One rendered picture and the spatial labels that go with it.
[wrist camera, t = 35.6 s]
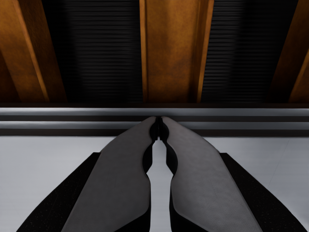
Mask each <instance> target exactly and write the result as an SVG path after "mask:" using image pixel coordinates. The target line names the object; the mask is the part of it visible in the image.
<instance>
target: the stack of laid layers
mask: <svg viewBox="0 0 309 232"><path fill-rule="evenodd" d="M151 116H155V117H162V116H166V117H169V118H171V119H173V120H174V121H176V122H178V123H179V124H181V125H183V126H185V127H186V128H188V129H190V130H192V131H193V132H195V133H197V134H198V135H200V136H309V104H296V103H0V135H66V136H119V135H120V134H122V133H123V132H125V131H127V130H128V129H130V128H132V127H133V126H135V125H137V124H139V123H140V122H142V121H144V120H145V119H147V118H149V117H151Z"/></svg>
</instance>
